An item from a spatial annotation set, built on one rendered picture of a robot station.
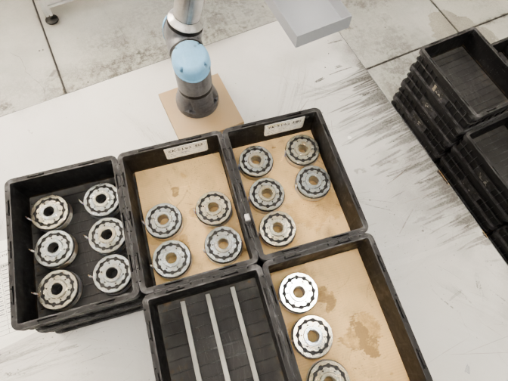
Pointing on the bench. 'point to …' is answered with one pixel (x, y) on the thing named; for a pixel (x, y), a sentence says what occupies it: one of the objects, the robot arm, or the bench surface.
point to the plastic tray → (310, 18)
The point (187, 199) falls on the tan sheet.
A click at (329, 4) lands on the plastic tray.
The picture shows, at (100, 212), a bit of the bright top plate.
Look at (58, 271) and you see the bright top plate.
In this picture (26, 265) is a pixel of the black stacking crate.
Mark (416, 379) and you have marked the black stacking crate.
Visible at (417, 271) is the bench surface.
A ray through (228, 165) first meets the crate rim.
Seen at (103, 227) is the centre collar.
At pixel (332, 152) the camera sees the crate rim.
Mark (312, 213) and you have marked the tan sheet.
